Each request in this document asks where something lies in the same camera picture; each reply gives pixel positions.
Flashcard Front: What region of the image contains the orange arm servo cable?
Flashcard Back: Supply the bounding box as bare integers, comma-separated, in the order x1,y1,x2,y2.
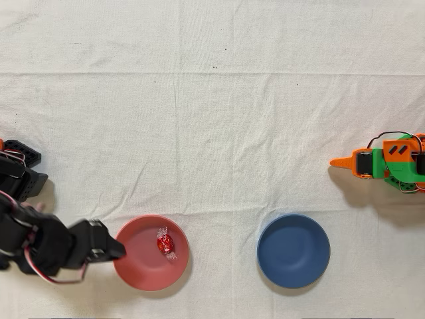
366,132,425,150

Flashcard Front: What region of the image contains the red white arm servo cable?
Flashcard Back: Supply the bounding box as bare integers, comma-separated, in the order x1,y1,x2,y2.
0,148,27,169

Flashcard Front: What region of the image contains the white tablecloth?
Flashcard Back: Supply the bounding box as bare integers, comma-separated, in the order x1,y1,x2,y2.
0,0,425,319

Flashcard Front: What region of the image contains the red bowl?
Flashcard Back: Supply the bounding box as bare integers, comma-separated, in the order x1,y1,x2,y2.
112,215,191,292

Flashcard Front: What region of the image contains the red white gripper servo cable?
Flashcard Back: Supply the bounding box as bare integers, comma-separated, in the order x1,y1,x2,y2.
22,245,90,284

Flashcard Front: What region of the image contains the blue bowl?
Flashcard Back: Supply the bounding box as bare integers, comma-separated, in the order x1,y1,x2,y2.
256,213,331,289

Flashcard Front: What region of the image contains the red candy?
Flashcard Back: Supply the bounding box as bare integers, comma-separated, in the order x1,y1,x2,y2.
156,226,178,261

